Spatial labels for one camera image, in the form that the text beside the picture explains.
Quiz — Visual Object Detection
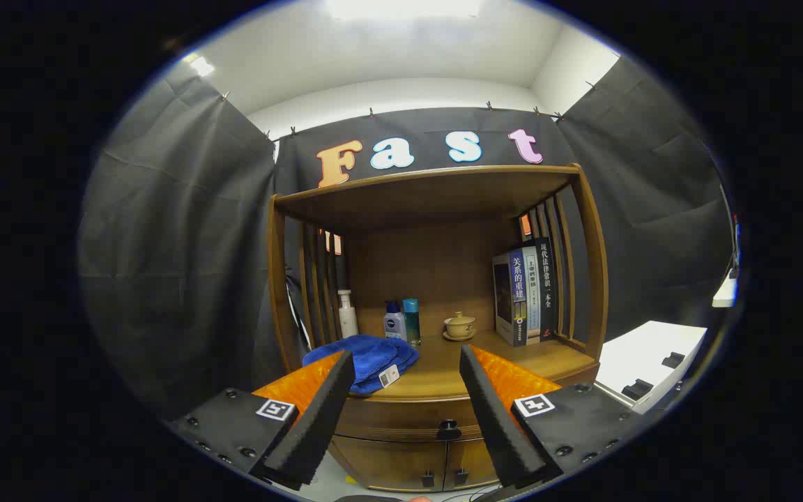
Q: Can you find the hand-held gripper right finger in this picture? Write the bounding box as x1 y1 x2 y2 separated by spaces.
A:
459 344 646 489

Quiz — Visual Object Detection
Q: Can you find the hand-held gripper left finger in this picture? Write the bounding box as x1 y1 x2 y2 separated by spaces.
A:
168 350 357 491

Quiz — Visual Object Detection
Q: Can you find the white drawer unit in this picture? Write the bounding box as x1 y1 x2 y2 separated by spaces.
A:
595 321 709 416

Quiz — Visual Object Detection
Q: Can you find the wooden cabinet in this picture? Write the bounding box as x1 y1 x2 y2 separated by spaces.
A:
267 164 609 494

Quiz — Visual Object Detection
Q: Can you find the blue folded towel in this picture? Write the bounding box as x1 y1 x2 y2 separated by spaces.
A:
302 335 420 395

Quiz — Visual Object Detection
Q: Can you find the white pump bottle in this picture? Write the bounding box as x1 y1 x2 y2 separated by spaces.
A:
337 289 359 340

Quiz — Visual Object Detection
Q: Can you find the white bottle with blue cap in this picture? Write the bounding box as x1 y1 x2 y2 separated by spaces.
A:
383 301 408 342

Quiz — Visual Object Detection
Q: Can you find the teal bottle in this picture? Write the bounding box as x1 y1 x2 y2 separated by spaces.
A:
402 298 422 347

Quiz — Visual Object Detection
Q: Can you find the book with pale spine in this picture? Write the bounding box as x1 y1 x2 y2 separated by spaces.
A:
521 245 542 345

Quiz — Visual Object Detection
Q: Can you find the book with black spine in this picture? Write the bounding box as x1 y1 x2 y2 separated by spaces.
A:
534 237 558 342

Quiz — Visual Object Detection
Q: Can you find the white shelf board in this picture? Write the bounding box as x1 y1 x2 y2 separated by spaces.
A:
712 275 738 307

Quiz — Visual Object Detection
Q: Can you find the ceiling light panel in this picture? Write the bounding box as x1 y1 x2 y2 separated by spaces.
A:
325 0 482 20

